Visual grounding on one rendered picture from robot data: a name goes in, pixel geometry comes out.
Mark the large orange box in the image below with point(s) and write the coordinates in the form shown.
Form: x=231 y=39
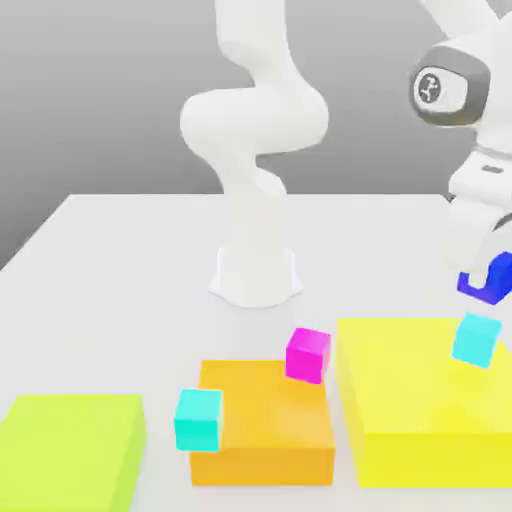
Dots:
x=272 y=432

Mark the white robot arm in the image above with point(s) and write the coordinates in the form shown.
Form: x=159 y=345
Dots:
x=256 y=120

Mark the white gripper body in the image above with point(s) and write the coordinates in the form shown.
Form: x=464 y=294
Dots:
x=466 y=232

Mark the small cyan cube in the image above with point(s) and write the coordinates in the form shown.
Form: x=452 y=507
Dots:
x=476 y=342
x=198 y=422

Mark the small magenta cube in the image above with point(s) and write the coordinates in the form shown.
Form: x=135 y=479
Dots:
x=307 y=356

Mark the large yellow box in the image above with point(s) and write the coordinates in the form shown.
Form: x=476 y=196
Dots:
x=420 y=400

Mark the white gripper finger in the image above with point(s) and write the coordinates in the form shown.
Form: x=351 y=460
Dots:
x=478 y=276

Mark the small blue cube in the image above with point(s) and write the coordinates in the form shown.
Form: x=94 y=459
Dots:
x=500 y=280

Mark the large lime green box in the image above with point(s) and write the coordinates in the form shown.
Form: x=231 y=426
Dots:
x=68 y=452

